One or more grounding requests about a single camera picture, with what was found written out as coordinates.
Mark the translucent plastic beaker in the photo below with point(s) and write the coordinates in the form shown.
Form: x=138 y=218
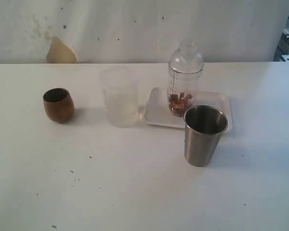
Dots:
x=120 y=95

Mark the brown wooden cup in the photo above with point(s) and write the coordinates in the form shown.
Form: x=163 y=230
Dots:
x=58 y=105

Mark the clear plastic shaker cup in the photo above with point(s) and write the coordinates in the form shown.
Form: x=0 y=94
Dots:
x=180 y=82

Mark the gold foil-wrapped chocolate coins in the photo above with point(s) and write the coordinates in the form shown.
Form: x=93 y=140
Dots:
x=180 y=103

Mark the white rectangular tray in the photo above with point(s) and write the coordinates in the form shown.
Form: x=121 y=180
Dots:
x=157 y=112

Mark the clear plastic shaker lid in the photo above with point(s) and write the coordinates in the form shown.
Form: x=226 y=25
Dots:
x=186 y=59

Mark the stainless steel cup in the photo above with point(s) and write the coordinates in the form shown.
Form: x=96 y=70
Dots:
x=204 y=126

